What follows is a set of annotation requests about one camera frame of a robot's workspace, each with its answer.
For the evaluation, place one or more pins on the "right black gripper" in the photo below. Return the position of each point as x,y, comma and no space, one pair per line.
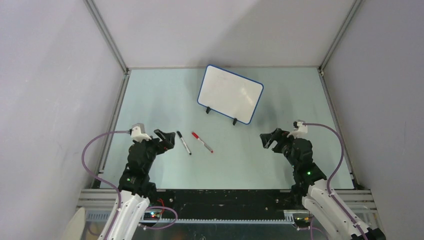
278,135

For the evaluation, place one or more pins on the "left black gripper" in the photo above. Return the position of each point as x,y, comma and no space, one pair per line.
168,143

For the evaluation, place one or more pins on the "black whiteboard marker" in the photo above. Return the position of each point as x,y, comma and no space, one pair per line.
186,147

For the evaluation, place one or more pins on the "blue framed whiteboard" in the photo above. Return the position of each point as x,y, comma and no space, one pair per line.
229,93

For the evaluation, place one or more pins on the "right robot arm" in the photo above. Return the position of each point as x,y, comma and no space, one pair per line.
312,189

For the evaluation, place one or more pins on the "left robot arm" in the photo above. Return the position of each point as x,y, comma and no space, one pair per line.
135,190

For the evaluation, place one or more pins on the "red whiteboard marker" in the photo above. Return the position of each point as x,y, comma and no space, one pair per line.
202,142

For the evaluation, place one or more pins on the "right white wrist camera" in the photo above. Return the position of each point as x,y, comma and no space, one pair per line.
300,129

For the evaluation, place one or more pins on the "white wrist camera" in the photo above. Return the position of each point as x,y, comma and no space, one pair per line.
300,129
138,133

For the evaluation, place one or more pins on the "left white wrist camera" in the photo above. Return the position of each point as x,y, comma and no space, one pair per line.
138,133

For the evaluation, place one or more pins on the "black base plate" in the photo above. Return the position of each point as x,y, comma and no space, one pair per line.
228,204

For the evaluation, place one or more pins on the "aluminium frame rail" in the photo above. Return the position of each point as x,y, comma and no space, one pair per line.
360,201

